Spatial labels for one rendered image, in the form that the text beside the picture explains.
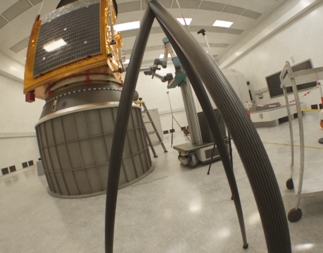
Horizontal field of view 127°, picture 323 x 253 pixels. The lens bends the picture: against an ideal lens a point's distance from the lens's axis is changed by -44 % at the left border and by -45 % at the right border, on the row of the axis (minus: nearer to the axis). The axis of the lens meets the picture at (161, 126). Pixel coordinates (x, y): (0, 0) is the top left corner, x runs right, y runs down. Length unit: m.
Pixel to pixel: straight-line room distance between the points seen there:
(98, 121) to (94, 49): 1.08
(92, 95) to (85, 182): 1.23
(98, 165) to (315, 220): 2.26
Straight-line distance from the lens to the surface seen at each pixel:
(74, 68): 2.37
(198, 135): 2.38
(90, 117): 2.03
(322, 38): 7.52
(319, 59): 7.48
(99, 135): 2.02
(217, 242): 0.99
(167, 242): 1.05
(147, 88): 10.53
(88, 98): 2.18
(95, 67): 2.25
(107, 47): 2.38
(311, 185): 1.06
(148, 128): 6.13
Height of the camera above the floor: 0.74
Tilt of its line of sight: level
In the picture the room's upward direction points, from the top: 11 degrees counter-clockwise
